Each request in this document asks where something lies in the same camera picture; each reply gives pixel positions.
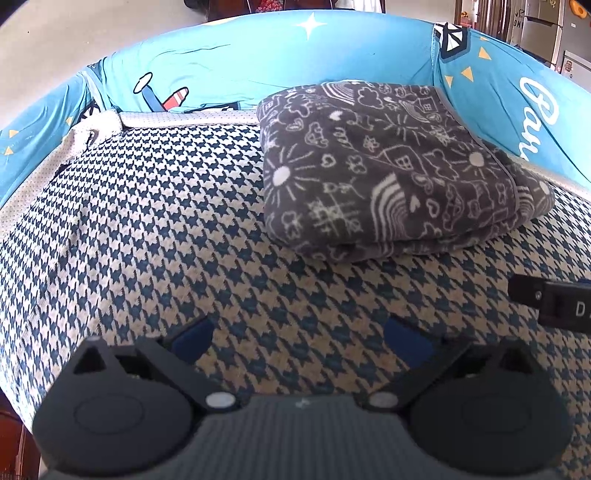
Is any silver refrigerator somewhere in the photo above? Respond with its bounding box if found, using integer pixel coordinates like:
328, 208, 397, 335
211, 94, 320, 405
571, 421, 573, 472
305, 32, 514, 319
505, 0, 591, 65

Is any brown door frame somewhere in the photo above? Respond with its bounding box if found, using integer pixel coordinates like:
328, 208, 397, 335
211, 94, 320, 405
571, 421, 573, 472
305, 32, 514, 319
455, 0, 481, 31

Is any grey patterned fleece jacket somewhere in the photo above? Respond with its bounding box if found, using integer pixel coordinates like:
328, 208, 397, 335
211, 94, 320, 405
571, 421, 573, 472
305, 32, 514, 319
256, 79, 556, 264

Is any blue printed sofa cover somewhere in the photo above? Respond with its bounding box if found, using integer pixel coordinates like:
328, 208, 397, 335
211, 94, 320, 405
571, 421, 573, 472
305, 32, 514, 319
0, 10, 591, 208

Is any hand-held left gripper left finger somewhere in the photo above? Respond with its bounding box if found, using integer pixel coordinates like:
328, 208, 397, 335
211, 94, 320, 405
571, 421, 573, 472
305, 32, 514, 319
65, 318, 243, 414

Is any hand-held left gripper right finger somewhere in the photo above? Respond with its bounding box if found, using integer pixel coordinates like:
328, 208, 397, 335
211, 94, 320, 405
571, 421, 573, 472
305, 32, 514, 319
365, 318, 539, 414

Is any houndstooth sofa seat cover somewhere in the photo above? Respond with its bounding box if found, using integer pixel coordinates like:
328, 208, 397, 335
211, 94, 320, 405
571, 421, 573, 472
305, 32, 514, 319
0, 108, 591, 480

